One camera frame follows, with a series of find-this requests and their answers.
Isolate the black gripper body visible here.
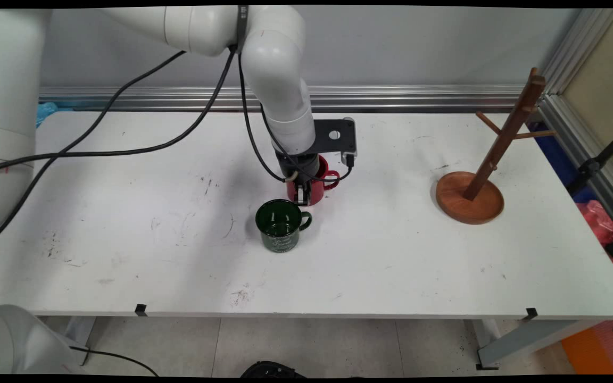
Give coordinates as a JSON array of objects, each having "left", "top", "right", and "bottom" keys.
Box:
[{"left": 276, "top": 152, "right": 322, "bottom": 185}]

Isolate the red enamel mug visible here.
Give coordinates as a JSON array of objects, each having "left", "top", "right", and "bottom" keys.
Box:
[{"left": 285, "top": 155, "right": 341, "bottom": 207}]

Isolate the dark green enamel mug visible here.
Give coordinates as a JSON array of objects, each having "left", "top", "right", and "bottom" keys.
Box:
[{"left": 255, "top": 199, "right": 313, "bottom": 253}]

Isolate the wooden mug tree stand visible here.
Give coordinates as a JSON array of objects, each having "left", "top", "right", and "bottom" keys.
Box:
[{"left": 435, "top": 68, "right": 557, "bottom": 225}]

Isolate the black round floor object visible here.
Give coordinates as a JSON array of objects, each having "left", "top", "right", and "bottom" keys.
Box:
[{"left": 240, "top": 361, "right": 307, "bottom": 378}]

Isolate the blue bubble wrap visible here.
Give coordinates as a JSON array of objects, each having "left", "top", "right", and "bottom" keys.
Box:
[{"left": 37, "top": 101, "right": 74, "bottom": 128}]

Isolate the blue fabric sheet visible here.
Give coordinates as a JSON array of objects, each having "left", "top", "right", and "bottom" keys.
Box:
[{"left": 530, "top": 122, "right": 595, "bottom": 204}]

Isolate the grey angled table leg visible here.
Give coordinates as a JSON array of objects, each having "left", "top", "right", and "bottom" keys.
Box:
[{"left": 466, "top": 319, "right": 601, "bottom": 371}]

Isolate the red plastic bag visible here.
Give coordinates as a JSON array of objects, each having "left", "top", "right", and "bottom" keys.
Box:
[{"left": 575, "top": 201, "right": 613, "bottom": 291}]

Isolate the black tripod stand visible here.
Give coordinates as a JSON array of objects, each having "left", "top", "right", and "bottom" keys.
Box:
[{"left": 567, "top": 122, "right": 613, "bottom": 195}]

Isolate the orange box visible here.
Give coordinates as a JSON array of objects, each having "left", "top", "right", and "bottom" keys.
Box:
[{"left": 561, "top": 318, "right": 613, "bottom": 374}]

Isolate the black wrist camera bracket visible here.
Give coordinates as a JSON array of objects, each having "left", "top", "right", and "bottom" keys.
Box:
[{"left": 313, "top": 118, "right": 358, "bottom": 168}]

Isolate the aluminium rail along wall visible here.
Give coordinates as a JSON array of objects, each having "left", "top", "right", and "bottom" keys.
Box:
[{"left": 39, "top": 85, "right": 526, "bottom": 113}]

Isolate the black cable brass connector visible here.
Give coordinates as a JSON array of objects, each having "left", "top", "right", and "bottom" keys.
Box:
[{"left": 0, "top": 48, "right": 307, "bottom": 184}]

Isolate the black camera cable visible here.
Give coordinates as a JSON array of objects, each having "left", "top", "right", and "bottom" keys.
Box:
[{"left": 0, "top": 48, "right": 355, "bottom": 251}]

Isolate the black floor cable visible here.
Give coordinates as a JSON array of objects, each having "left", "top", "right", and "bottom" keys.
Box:
[{"left": 70, "top": 346, "right": 159, "bottom": 377}]

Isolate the aluminium frame post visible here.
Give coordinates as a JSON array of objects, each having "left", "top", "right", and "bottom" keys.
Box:
[{"left": 535, "top": 8, "right": 613, "bottom": 245}]

